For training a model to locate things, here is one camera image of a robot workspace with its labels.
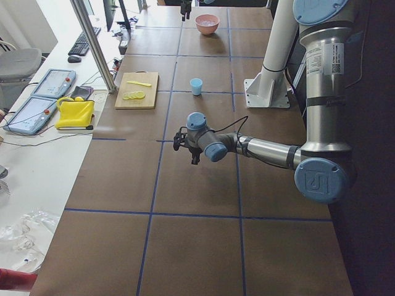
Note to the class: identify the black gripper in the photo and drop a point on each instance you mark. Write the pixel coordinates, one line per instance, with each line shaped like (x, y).
(194, 153)
(185, 7)

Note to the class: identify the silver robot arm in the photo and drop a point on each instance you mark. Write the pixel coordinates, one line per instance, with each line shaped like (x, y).
(322, 167)

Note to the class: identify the pink bowl of ice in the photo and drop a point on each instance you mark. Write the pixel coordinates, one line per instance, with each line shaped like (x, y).
(207, 23)

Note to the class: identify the light blue paper cup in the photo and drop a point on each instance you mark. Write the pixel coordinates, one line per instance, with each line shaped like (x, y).
(196, 86)

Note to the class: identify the yellow plastic knife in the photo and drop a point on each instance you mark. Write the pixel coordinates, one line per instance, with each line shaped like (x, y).
(148, 85)

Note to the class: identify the bamboo cutting board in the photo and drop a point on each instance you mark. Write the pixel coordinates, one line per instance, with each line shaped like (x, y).
(149, 102)

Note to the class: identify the black keyboard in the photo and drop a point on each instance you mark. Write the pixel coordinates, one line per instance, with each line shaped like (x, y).
(80, 46)

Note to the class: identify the black computer mouse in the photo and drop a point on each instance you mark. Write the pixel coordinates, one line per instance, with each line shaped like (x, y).
(73, 59)

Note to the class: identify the yellow cloth bag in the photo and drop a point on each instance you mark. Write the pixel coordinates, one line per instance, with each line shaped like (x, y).
(75, 113)

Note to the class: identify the upper teach pendant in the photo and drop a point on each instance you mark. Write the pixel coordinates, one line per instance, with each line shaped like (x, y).
(55, 83)

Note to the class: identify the teach pendant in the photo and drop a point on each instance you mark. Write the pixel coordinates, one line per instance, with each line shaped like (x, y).
(32, 116)
(55, 83)

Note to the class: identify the lower teach pendant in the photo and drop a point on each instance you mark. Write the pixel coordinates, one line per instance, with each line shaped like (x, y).
(32, 116)

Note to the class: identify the grey office chair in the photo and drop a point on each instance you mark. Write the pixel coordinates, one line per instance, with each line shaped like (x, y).
(17, 66)

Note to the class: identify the crumpled clear plastic wrap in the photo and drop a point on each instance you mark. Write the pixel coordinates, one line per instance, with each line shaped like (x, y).
(25, 243)

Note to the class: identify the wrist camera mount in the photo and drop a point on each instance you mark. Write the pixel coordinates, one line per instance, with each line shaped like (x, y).
(180, 140)

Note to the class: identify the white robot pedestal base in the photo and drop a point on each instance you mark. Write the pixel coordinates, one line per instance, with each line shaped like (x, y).
(268, 89)

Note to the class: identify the aluminium frame post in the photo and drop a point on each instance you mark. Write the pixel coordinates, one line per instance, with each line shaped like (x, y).
(83, 18)

